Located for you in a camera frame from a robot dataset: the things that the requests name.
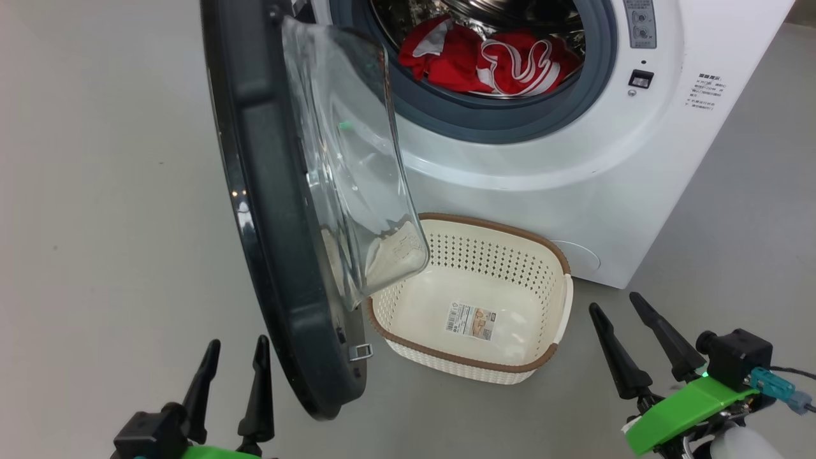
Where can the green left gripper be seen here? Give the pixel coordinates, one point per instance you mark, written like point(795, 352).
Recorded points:
point(220, 453)

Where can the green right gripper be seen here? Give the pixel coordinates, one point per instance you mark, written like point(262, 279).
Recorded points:
point(688, 408)

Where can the black round glass washer door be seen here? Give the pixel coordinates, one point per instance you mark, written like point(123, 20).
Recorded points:
point(274, 223)

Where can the red shorts with white stripes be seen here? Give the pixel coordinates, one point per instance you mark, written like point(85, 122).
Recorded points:
point(529, 64)

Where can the cream perforated basket brown rim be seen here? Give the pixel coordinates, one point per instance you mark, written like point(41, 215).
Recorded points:
point(484, 370)

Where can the white product label sticker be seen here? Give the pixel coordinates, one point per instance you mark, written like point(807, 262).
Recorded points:
point(472, 320)

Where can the white front-load washing machine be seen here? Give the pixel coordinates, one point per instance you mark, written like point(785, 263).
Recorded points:
point(574, 191)

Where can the round white filter cover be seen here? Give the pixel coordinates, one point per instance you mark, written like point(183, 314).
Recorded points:
point(583, 258)

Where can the grey warning sticker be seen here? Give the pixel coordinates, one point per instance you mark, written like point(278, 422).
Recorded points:
point(639, 25)

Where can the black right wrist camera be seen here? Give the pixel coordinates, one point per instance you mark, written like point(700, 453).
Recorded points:
point(739, 357)

